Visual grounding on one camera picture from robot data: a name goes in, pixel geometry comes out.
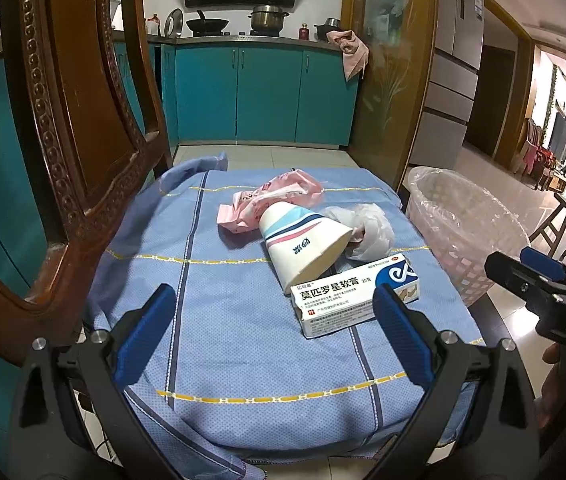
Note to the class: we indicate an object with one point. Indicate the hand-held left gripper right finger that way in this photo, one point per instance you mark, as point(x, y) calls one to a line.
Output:
point(398, 340)

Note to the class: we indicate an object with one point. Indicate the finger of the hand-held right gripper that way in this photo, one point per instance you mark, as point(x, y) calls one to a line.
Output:
point(548, 265)
point(513, 277)

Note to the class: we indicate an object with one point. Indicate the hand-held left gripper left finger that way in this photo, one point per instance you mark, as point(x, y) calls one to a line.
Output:
point(143, 340)

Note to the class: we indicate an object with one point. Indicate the white plastic lattice basket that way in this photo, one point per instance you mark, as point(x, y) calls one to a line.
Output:
point(468, 270)

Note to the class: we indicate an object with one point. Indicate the blue and white medicine box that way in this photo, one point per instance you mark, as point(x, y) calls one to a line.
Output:
point(333, 305)

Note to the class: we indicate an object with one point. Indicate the white plastic bag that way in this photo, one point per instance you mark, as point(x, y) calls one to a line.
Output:
point(373, 230)

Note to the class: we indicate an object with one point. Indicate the striped paper cup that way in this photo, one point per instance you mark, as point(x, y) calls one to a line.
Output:
point(303, 250)

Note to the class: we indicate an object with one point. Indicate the pink printed plastic bag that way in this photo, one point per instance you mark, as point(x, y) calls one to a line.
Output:
point(248, 207)

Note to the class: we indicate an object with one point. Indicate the person's right hand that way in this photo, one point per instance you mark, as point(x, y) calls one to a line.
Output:
point(565, 385)

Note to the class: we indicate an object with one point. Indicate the black rimmed glass table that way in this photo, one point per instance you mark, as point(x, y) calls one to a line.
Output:
point(493, 320)

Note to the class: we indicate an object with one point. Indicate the clear plastic bin liner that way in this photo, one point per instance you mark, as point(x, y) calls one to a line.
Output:
point(443, 195)

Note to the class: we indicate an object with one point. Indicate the pink covered chair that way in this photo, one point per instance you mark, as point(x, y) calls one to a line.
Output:
point(530, 155)

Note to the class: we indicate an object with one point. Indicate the blue checked cloth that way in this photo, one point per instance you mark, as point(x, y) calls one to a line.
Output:
point(263, 385)

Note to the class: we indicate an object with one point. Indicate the green garland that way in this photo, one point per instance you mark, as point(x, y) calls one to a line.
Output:
point(551, 105)

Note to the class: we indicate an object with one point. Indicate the dark wooden door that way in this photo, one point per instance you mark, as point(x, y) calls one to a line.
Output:
point(493, 105)

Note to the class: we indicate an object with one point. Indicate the wooden framed glass door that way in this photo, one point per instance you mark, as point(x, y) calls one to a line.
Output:
point(388, 85)

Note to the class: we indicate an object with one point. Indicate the silver refrigerator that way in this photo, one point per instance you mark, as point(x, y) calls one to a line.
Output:
point(450, 35)

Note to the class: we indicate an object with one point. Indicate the carved wooden chair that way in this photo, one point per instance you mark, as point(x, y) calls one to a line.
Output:
point(78, 85)

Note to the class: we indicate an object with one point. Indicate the teal base cabinets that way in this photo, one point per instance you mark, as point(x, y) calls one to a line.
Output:
point(263, 95)

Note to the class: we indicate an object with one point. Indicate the pink towel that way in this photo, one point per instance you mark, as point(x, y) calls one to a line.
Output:
point(353, 55)

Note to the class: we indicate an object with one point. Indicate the black pot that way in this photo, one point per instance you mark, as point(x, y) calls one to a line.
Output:
point(325, 32)

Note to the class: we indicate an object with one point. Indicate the steel pot lid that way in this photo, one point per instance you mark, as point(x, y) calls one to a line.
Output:
point(174, 22)

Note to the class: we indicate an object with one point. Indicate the red bottle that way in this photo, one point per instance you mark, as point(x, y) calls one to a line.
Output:
point(304, 32)

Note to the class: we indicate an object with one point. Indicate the black wok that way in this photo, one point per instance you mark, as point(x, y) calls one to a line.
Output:
point(208, 25)

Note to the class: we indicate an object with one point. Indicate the steel cooking pot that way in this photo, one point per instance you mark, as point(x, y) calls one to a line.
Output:
point(267, 20)

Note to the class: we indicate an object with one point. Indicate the wooden doorway frame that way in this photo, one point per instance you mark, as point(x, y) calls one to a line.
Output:
point(525, 110)

